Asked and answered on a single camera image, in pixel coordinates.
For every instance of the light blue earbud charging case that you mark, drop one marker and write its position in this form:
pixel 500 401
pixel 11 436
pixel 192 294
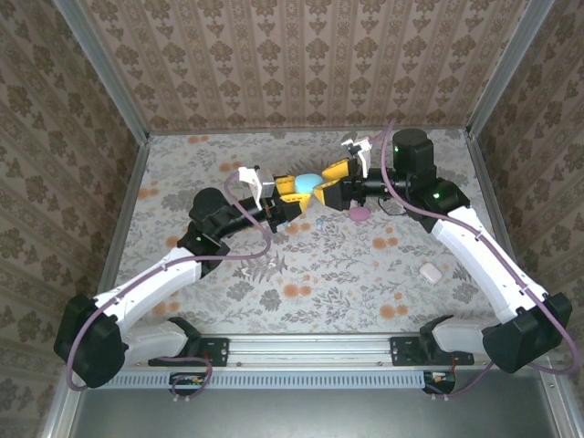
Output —
pixel 306 182

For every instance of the pink earbud charging case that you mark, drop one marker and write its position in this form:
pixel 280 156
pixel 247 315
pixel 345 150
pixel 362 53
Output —
pixel 360 213

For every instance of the white earbud charging case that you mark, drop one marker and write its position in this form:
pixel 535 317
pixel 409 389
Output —
pixel 429 272

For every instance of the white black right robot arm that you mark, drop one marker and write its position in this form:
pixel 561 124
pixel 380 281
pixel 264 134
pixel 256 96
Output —
pixel 461 340

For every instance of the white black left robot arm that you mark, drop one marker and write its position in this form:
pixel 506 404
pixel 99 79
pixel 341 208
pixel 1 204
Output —
pixel 155 341

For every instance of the floral printed tablecloth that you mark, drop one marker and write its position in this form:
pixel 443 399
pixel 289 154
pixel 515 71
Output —
pixel 347 310

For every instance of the black controller board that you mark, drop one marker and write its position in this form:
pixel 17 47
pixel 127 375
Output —
pixel 440 378
pixel 189 379

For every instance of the grey metal panel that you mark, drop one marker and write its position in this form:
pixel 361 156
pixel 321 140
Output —
pixel 319 413

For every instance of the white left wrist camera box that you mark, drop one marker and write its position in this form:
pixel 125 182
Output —
pixel 260 182

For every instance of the thin aluminium rail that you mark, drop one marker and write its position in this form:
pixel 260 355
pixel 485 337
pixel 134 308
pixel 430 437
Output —
pixel 255 132

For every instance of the aluminium frame post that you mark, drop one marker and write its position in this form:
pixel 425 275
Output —
pixel 100 68
pixel 506 68

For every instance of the long aluminium base rail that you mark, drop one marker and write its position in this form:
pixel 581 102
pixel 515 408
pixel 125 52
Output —
pixel 310 351

